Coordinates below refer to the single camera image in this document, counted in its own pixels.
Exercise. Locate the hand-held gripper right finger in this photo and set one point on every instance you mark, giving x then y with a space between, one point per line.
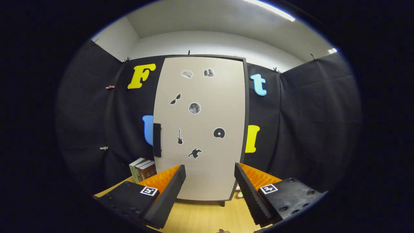
249 195

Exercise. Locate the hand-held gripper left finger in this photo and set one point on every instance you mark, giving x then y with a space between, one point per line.
166 199

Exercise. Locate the green and pink toy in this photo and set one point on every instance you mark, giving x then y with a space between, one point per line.
239 193

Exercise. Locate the silver clothes peg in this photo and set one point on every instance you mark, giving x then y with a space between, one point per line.
103 148

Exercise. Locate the grey cabinet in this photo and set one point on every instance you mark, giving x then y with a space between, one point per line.
247 113

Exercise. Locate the black backdrop cloth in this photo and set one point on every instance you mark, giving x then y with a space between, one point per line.
307 123

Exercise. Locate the small ceiling light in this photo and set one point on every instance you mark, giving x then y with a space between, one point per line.
332 50

